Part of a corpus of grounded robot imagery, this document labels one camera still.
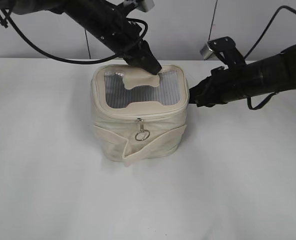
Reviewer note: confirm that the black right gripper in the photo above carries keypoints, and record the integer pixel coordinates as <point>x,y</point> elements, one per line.
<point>224,85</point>

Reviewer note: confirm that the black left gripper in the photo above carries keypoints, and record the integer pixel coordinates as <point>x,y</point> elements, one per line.
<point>110,24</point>

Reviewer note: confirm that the cream zippered lunch bag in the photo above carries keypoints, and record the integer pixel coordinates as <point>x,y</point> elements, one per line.
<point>137,115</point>

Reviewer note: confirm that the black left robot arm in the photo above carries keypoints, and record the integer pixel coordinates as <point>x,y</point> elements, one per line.
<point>73,8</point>

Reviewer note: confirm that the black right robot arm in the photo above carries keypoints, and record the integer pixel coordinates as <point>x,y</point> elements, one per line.
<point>257,82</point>

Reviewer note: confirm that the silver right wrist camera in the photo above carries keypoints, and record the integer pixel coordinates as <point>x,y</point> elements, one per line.
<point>225,50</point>

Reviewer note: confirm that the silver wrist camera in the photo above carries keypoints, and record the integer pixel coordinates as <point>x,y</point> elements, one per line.
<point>141,5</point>
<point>225,50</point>

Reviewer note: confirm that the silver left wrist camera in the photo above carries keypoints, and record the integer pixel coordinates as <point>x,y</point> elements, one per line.
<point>141,5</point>

